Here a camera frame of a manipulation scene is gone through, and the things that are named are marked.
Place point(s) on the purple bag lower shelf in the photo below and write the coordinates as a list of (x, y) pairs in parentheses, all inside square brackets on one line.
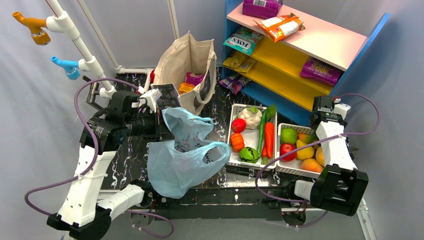
[(319, 71)]

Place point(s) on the light blue plastic bag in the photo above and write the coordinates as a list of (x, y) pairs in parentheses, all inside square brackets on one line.
[(175, 166)]

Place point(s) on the beige canvas tote bag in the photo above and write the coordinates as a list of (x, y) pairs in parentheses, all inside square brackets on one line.
[(186, 54)]

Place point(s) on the white fruit basket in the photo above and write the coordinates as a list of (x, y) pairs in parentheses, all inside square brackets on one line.
[(290, 164)]

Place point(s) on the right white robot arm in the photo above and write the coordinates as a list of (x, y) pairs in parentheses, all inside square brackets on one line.
[(340, 186)]

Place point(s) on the orange carrot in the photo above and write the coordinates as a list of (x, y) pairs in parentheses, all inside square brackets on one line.
[(268, 146)]

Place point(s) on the white cauliflower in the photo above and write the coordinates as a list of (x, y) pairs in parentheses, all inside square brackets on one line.
[(252, 116)]

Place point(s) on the small purple snack packet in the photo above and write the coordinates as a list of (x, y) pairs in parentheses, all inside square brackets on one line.
[(235, 83)]

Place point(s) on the white pipe rack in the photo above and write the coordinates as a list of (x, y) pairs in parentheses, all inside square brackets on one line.
[(133, 34)]

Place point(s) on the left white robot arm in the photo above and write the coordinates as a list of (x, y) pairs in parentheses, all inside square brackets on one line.
[(129, 114)]

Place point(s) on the green Fox's candy bag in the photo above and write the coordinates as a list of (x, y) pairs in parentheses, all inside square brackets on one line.
[(244, 40)]

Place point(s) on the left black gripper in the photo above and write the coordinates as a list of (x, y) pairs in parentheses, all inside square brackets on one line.
[(159, 123)]

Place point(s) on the blue pipe hook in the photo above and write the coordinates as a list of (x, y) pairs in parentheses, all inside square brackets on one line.
[(66, 66)]

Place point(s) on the yellow pear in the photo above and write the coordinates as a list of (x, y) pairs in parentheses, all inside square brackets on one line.
[(305, 153)]

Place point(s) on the orange peach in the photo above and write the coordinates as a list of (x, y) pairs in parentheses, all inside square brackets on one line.
[(312, 165)]

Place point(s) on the purple snack bag top left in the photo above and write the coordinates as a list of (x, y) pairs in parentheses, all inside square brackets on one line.
[(263, 9)]

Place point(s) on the white vegetable basket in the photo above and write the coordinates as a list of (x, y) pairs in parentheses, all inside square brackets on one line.
[(251, 139)]

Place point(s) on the orange white snack bag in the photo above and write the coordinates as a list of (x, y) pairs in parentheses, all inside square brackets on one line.
[(281, 27)]

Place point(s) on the yellow snack packet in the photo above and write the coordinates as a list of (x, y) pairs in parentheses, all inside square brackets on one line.
[(239, 62)]

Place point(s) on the colourful wooden shelf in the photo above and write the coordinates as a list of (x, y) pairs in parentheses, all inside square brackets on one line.
[(275, 77)]

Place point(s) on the purple grape candy bag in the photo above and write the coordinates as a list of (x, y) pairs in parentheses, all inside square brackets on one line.
[(193, 78)]

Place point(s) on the yellow orange fruit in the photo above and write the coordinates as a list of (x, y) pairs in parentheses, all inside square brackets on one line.
[(319, 156)]

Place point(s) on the orange pipe hook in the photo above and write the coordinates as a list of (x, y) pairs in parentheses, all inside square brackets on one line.
[(36, 27)]

